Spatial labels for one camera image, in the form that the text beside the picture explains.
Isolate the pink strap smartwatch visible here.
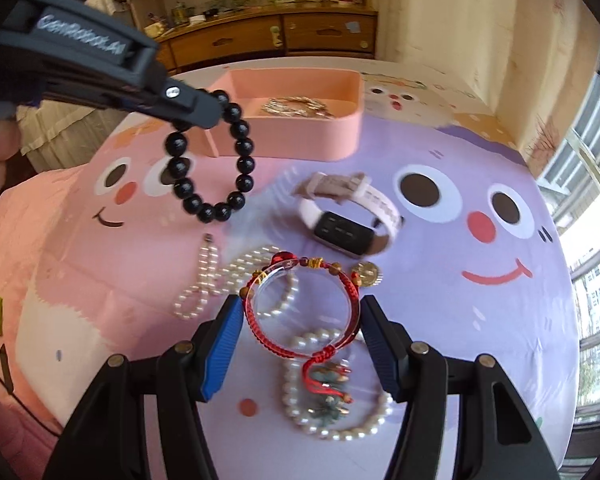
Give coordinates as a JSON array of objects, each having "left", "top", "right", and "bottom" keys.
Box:
[{"left": 292, "top": 171, "right": 406, "bottom": 260}]

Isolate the beige lace cloth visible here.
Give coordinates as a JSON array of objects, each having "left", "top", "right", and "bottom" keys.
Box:
[{"left": 17, "top": 105, "right": 131, "bottom": 171}]

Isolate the long pearl necklace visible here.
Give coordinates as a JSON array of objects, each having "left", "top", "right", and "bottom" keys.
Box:
[{"left": 172, "top": 234, "right": 299, "bottom": 322}]

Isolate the pink knitted blanket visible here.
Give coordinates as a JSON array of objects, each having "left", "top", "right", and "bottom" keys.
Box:
[{"left": 0, "top": 387, "right": 63, "bottom": 480}]

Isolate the gold chain jewelry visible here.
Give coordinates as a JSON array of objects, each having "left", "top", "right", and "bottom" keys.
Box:
[{"left": 260, "top": 96, "right": 337, "bottom": 121}]

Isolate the gold coin pendant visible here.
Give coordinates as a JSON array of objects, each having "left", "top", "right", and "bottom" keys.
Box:
[{"left": 352, "top": 260, "right": 382, "bottom": 288}]

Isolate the wooden cabinet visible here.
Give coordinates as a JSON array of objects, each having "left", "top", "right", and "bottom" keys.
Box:
[{"left": 125, "top": 0, "right": 381, "bottom": 73}]

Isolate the window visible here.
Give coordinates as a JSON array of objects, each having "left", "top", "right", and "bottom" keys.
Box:
[{"left": 535, "top": 35, "right": 600, "bottom": 426}]

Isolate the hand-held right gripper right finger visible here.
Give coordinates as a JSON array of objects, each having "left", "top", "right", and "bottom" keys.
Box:
[{"left": 360, "top": 294, "right": 561, "bottom": 480}]

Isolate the red string bracelet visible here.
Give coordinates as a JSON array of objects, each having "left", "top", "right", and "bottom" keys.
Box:
[{"left": 239, "top": 252, "right": 363, "bottom": 418}]

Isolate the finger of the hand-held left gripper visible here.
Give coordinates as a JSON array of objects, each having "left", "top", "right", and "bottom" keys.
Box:
[{"left": 45, "top": 77, "right": 223, "bottom": 130}]

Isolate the white pearl bracelet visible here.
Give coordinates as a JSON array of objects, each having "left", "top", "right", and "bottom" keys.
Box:
[{"left": 280, "top": 327, "right": 395, "bottom": 442}]

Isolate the pink plastic jewelry box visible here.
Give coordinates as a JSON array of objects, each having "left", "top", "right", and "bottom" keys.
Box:
[{"left": 192, "top": 69, "right": 366, "bottom": 162}]

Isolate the cartoon printed bed sheet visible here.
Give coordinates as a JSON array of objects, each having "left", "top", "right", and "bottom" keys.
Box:
[{"left": 0, "top": 57, "right": 578, "bottom": 480}]

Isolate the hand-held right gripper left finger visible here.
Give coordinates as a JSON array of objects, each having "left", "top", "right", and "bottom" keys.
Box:
[{"left": 42, "top": 294, "right": 246, "bottom": 480}]

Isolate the black bead bracelet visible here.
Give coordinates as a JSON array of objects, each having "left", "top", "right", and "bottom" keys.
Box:
[{"left": 161, "top": 89, "right": 257, "bottom": 224}]

